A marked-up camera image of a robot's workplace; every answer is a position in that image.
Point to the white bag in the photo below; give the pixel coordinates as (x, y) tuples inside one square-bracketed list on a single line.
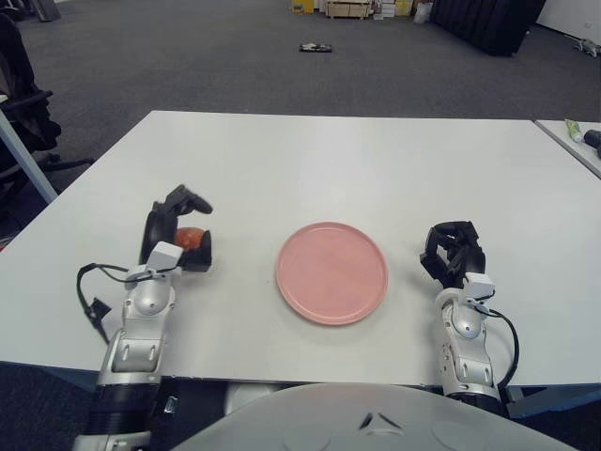
[(421, 13)]

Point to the grey quadruped robot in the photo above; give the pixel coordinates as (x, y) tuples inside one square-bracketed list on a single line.
[(587, 46)]

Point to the black office chair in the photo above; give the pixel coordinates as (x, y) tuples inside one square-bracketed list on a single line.
[(21, 108)]

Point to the yellow box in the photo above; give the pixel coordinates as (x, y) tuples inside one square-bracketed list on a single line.
[(303, 5)]

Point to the grey bin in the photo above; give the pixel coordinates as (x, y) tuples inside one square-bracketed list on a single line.
[(47, 9)]

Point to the white stacked boxes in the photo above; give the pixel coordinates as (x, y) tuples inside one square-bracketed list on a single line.
[(393, 8)]

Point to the pink round plate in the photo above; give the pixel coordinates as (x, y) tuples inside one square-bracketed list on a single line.
[(332, 273)]

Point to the light blue desk leg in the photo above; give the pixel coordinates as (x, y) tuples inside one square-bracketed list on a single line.
[(28, 160)]

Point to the black curtain partition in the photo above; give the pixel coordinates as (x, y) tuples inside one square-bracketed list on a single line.
[(488, 23)]

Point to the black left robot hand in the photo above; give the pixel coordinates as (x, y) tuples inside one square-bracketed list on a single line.
[(157, 230)]

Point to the grey robot torso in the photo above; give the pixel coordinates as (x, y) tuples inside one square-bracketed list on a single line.
[(375, 423)]

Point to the wooden crate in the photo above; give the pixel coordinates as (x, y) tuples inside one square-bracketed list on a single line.
[(349, 8)]

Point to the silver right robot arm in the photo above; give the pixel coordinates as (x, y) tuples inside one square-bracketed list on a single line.
[(465, 347)]

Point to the red yellow apple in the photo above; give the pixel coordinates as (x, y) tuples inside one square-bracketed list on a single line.
[(190, 238)]

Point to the black flat floor tray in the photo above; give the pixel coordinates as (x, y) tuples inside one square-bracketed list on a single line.
[(316, 47)]

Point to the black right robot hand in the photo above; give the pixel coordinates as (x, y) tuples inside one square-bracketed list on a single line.
[(469, 258)]

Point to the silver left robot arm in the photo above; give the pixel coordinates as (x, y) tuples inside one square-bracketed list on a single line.
[(141, 329)]

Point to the green white tube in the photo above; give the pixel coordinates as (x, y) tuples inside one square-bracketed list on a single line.
[(573, 130)]

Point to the black handheld controller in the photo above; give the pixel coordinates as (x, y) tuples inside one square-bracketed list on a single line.
[(592, 136)]

